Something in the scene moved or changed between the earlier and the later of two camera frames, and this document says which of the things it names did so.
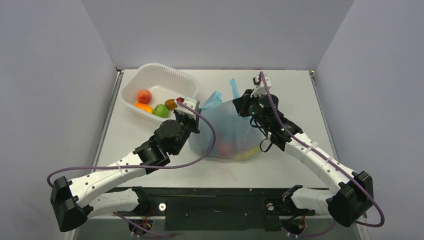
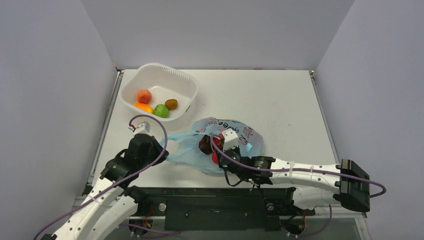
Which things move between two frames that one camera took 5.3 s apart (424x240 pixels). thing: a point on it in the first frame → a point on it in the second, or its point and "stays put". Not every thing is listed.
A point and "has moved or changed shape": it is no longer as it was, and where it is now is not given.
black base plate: [217, 209] stays put
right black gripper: [243, 102] → [216, 149]
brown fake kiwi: [170, 104] stays put
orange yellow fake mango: [146, 108] stays put
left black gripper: [194, 123] → [164, 155]
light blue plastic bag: [237, 138] has moved or changed shape
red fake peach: [144, 96] stays put
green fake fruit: [161, 110] stays put
